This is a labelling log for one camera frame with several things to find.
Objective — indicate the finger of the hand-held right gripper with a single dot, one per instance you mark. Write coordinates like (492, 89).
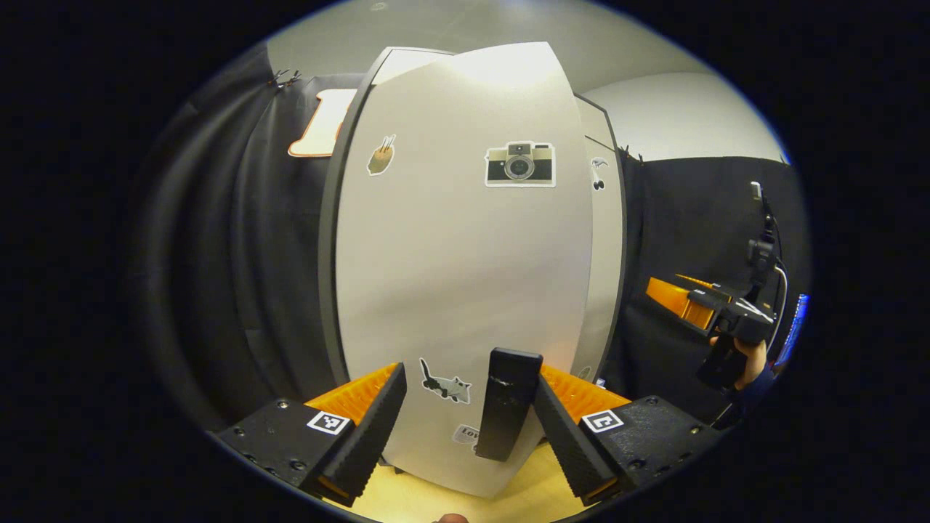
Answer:
(708, 294)
(672, 298)

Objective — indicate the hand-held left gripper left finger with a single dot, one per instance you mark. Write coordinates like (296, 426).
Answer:
(374, 436)

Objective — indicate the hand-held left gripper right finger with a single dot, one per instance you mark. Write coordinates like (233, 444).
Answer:
(570, 443)

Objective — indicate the white shoe cabinet door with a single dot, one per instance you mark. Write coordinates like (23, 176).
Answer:
(450, 276)
(607, 254)

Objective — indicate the grey white shoe cabinet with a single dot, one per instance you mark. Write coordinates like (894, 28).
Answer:
(328, 240)

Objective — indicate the black backdrop cloth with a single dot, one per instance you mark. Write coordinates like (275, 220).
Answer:
(218, 254)

